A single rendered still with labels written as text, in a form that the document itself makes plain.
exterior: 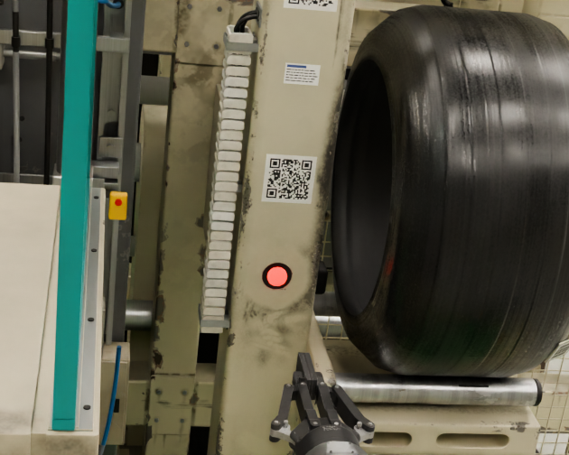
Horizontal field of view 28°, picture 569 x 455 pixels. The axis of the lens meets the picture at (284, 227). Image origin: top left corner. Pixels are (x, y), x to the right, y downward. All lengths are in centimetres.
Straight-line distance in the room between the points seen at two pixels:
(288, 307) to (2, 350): 76
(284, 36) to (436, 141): 26
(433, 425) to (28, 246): 78
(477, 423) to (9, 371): 96
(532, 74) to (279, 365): 60
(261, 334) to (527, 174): 50
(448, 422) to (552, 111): 52
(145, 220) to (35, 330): 140
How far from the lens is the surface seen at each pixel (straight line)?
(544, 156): 157
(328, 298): 201
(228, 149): 165
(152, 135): 247
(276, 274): 173
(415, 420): 180
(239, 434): 187
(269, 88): 162
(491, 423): 184
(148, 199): 248
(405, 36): 167
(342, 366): 203
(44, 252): 127
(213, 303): 175
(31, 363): 106
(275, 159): 165
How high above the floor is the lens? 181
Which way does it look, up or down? 23 degrees down
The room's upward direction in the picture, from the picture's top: 7 degrees clockwise
